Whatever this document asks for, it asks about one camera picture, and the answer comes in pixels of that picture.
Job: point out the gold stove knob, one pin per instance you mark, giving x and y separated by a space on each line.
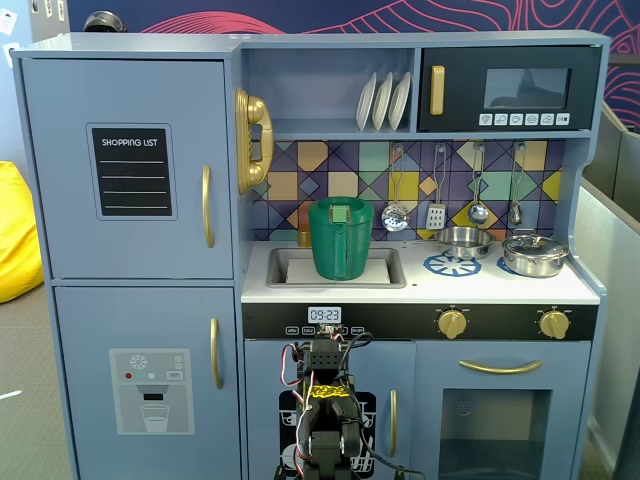
452 325
553 325

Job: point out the blue oven door with window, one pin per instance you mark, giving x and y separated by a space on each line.
430 400

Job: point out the green plastic pitcher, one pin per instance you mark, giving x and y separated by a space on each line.
330 250

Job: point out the metal whisk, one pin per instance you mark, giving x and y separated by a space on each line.
515 212

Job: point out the black round helmet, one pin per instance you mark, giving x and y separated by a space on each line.
102 22

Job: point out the blue door with water dispenser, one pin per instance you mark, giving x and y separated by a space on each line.
90 325

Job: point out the metal frying pan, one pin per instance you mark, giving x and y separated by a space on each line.
465 242

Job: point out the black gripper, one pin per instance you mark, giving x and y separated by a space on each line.
327 346

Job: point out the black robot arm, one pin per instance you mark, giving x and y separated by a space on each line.
327 440

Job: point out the grey toy sink basin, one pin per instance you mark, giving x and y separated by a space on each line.
277 272

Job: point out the gold toy telephone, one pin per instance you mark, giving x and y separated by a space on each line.
250 107

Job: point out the grey water dispenser sticker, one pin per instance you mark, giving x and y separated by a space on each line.
150 415

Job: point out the metal slotted spatula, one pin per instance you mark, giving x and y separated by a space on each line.
436 216

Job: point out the metal pot lid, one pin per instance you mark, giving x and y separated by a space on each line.
532 246

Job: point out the metal cooking pot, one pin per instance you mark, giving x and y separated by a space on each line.
535 265

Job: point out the black microwave door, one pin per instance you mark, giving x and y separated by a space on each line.
465 90

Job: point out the yellow bean bag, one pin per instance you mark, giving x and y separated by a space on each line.
15 240

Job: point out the black shopping list sticker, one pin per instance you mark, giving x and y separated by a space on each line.
132 190

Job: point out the metal ladle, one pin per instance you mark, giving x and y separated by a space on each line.
477 213

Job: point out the small gold knob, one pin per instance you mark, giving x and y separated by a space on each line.
304 239

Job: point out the blue toy kitchen unit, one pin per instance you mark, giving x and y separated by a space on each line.
400 42

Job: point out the metal slotted spoon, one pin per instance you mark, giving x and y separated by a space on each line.
395 218

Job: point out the white toy plate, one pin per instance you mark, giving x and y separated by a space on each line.
400 100
365 102
382 102

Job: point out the blue dishwasher door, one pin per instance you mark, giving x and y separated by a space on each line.
260 370

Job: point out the blue door with shopping list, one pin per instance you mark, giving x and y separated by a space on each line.
60 200

